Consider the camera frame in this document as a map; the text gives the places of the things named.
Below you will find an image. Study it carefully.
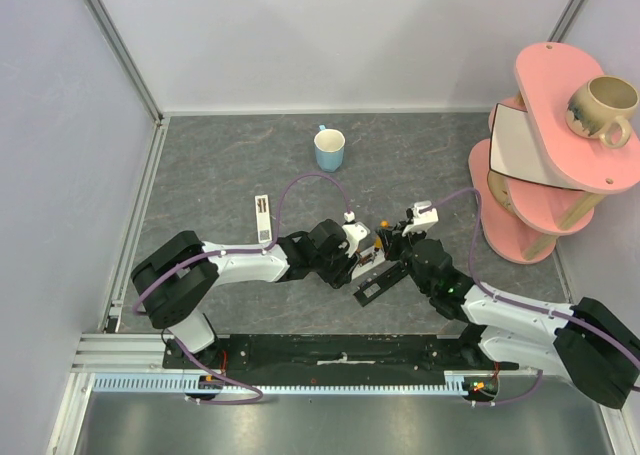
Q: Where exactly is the yellow handled screwdriver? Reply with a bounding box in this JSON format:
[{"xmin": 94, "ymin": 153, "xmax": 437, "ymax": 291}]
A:
[{"xmin": 374, "ymin": 220, "xmax": 390, "ymax": 253}]

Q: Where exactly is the white remote control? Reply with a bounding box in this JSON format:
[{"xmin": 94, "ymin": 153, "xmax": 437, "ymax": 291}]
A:
[{"xmin": 352, "ymin": 246, "xmax": 385, "ymax": 280}]

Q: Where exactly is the black remote control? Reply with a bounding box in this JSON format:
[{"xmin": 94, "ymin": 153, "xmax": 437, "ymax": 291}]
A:
[{"xmin": 353, "ymin": 263, "xmax": 408, "ymax": 307}]

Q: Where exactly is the white remote with QR label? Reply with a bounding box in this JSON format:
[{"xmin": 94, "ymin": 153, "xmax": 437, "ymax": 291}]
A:
[{"xmin": 254, "ymin": 194, "xmax": 272, "ymax": 243}]

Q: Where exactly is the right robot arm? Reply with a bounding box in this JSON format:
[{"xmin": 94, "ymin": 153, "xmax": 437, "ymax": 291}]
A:
[{"xmin": 376, "ymin": 225, "xmax": 639, "ymax": 409}]

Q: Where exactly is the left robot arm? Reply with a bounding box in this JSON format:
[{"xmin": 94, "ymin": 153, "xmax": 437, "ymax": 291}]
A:
[{"xmin": 131, "ymin": 219, "xmax": 369, "ymax": 368}]

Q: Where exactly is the light blue cup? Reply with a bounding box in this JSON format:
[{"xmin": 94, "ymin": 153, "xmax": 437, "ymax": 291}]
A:
[{"xmin": 313, "ymin": 125, "xmax": 346, "ymax": 173}]

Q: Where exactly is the pink wooden shelf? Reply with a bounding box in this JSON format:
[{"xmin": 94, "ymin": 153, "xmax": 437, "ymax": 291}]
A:
[{"xmin": 468, "ymin": 42, "xmax": 639, "ymax": 264}]

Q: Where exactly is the beige ceramic mug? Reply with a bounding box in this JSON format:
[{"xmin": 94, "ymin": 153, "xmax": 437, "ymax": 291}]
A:
[{"xmin": 565, "ymin": 75, "xmax": 639, "ymax": 149}]

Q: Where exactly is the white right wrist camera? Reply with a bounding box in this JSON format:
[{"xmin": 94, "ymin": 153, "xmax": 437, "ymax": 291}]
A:
[{"xmin": 402, "ymin": 200, "xmax": 439, "ymax": 237}]

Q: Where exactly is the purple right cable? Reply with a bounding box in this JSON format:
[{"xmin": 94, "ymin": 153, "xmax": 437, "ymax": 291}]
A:
[{"xmin": 429, "ymin": 187, "xmax": 640, "ymax": 406}]

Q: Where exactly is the purple cable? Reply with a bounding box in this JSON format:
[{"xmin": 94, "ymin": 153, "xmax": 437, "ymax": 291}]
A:
[
  {"xmin": 132, "ymin": 171, "xmax": 357, "ymax": 406},
  {"xmin": 429, "ymin": 187, "xmax": 640, "ymax": 406}
]

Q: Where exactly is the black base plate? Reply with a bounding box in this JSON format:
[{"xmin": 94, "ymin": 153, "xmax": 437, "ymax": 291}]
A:
[{"xmin": 194, "ymin": 334, "xmax": 518, "ymax": 373}]

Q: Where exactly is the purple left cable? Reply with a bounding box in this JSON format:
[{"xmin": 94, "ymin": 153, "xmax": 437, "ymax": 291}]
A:
[{"xmin": 132, "ymin": 171, "xmax": 357, "ymax": 406}]

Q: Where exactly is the light blue cable duct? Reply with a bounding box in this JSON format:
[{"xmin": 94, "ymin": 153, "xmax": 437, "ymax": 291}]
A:
[{"xmin": 92, "ymin": 373, "xmax": 489, "ymax": 396}]

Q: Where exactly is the aluminium frame rail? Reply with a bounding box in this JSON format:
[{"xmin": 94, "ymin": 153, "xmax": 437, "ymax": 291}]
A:
[{"xmin": 46, "ymin": 0, "xmax": 168, "ymax": 454}]

